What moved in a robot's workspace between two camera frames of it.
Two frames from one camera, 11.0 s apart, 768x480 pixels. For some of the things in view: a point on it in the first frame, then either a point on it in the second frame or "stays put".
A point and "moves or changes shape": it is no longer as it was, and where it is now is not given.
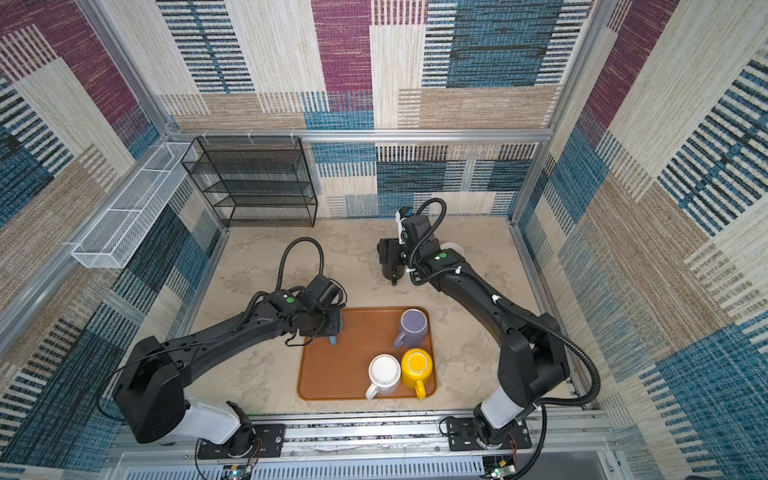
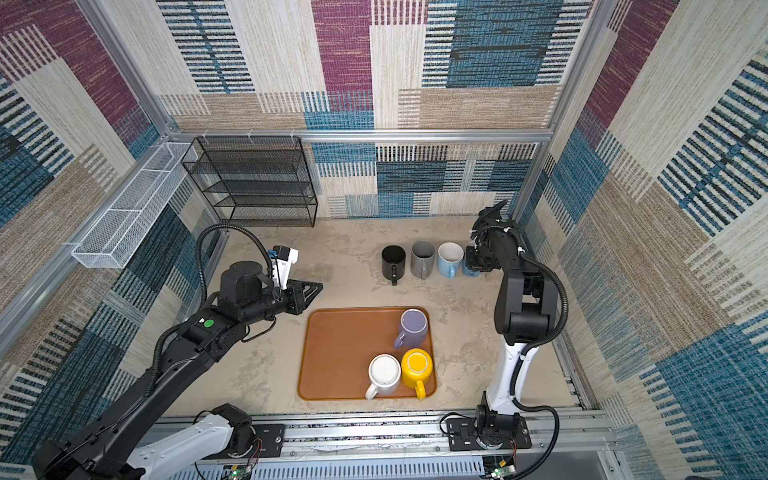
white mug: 384,373 stays put
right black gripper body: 397,253 -> 481,257
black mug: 393,272 stays put
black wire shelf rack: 255,181 stays put
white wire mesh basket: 108,244 stays put
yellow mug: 416,368 stays put
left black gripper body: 325,323 -> 289,305
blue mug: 334,339 moves or changes shape
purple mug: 413,328 stays put
